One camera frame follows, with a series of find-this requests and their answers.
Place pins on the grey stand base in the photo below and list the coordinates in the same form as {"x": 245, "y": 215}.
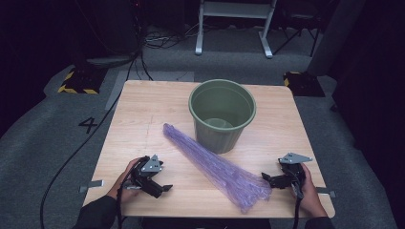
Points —
{"x": 108, "y": 60}

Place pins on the person's right hand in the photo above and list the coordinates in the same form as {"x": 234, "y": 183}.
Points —
{"x": 311, "y": 198}

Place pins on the white metal stand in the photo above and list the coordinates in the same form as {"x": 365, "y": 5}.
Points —
{"x": 235, "y": 9}

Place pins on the purple plastic bag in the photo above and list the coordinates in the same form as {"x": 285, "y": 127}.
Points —
{"x": 223, "y": 171}

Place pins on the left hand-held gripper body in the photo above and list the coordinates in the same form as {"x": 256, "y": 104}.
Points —
{"x": 149, "y": 166}

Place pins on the black yellow striped floor plate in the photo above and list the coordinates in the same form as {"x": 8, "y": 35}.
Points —
{"x": 82, "y": 81}
{"x": 304, "y": 84}

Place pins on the green plastic bin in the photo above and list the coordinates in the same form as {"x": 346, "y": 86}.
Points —
{"x": 219, "y": 140}

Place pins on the person's left hand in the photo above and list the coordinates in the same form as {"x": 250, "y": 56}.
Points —
{"x": 124, "y": 184}

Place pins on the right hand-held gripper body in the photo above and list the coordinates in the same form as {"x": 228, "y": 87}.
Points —
{"x": 293, "y": 173}

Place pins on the grey metal table bracket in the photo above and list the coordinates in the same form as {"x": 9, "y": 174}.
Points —
{"x": 326, "y": 191}
{"x": 94, "y": 183}

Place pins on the grey pillar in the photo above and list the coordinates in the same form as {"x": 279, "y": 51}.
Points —
{"x": 334, "y": 38}

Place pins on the black tripod stand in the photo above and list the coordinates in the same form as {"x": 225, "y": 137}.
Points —
{"x": 288, "y": 40}

